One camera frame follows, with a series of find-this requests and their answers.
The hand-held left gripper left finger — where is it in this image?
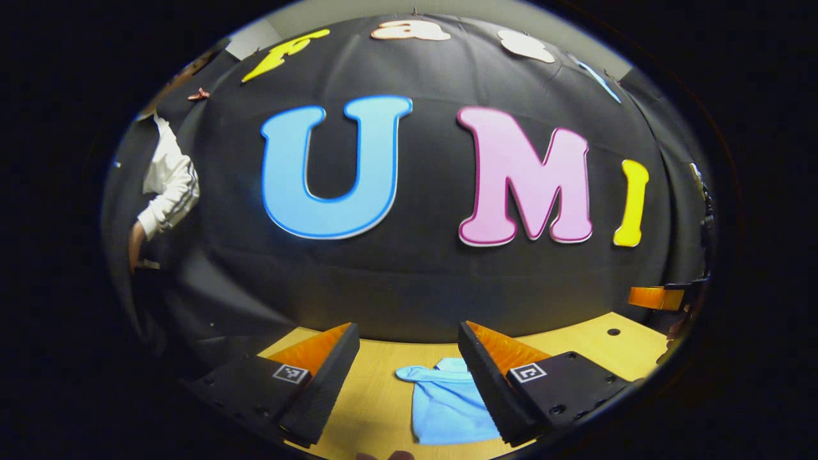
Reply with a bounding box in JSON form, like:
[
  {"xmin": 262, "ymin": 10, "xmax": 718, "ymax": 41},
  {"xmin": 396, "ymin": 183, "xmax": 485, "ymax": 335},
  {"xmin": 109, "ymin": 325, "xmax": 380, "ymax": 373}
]
[{"xmin": 185, "ymin": 323, "xmax": 360, "ymax": 448}]

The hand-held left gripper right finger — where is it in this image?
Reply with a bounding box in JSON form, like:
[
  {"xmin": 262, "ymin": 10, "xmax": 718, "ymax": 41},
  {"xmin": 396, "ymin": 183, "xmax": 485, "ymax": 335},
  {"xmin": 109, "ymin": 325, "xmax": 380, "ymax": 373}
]
[{"xmin": 458, "ymin": 321, "xmax": 640, "ymax": 447}]

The light blue T-shirt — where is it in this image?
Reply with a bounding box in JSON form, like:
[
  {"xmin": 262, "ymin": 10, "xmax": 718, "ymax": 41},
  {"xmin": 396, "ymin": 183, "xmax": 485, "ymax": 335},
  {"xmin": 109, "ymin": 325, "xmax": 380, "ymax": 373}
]
[{"xmin": 395, "ymin": 356, "xmax": 505, "ymax": 446}]

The black backdrop cloth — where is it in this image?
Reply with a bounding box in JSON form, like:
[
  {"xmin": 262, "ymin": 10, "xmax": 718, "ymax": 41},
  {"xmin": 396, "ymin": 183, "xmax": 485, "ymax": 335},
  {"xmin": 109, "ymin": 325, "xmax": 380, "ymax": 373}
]
[{"xmin": 102, "ymin": 13, "xmax": 713, "ymax": 365}]

